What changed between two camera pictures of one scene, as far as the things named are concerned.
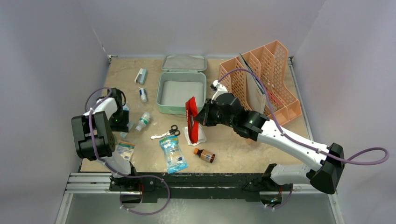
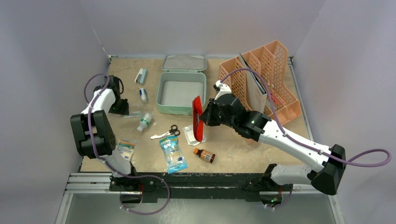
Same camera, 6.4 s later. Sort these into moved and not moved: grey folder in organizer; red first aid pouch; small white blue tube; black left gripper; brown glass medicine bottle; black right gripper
Moved: black left gripper; red first aid pouch
Not moved: black right gripper; brown glass medicine bottle; small white blue tube; grey folder in organizer
